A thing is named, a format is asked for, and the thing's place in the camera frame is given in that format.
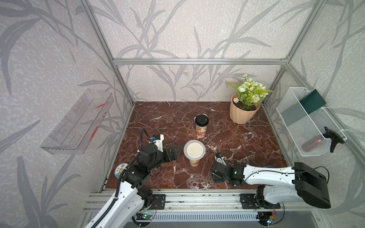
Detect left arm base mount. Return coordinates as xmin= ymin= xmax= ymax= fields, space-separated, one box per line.
xmin=143 ymin=194 xmax=166 ymax=210

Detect dark red item in basket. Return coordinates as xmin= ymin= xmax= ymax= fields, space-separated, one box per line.
xmin=301 ymin=136 xmax=323 ymax=153

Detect black wall clamp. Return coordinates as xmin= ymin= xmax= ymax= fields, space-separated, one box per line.
xmin=323 ymin=126 xmax=345 ymax=153

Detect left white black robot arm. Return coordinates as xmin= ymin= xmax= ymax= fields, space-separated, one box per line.
xmin=86 ymin=143 xmax=183 ymax=228

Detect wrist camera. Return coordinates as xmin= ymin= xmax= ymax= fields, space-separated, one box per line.
xmin=150 ymin=134 xmax=164 ymax=152
xmin=215 ymin=153 xmax=227 ymax=166

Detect black cup lid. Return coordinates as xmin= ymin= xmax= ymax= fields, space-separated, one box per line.
xmin=194 ymin=114 xmax=209 ymax=127

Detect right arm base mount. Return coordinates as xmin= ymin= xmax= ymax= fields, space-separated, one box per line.
xmin=240 ymin=194 xmax=281 ymax=210

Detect pink ribbed flower pot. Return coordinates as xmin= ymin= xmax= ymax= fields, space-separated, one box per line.
xmin=230 ymin=94 xmax=261 ymax=124

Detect green white artificial flowers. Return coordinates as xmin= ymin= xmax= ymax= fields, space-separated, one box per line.
xmin=226 ymin=74 xmax=273 ymax=111

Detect dark green card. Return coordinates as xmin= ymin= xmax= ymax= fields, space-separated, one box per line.
xmin=299 ymin=89 xmax=327 ymax=115

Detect round leak-proof paper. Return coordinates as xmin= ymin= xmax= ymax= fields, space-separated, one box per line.
xmin=183 ymin=140 xmax=206 ymax=161

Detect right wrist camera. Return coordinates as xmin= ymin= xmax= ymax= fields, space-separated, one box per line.
xmin=215 ymin=153 xmax=227 ymax=166

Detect white wire mesh basket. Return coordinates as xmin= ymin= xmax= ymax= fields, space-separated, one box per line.
xmin=276 ymin=87 xmax=348 ymax=157

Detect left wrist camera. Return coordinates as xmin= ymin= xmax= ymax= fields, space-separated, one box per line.
xmin=150 ymin=134 xmax=164 ymax=152

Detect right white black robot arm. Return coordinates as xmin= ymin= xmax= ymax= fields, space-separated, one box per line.
xmin=211 ymin=161 xmax=331 ymax=209

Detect clear acrylic wall shelf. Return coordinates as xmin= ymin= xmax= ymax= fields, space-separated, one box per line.
xmin=40 ymin=89 xmax=114 ymax=155

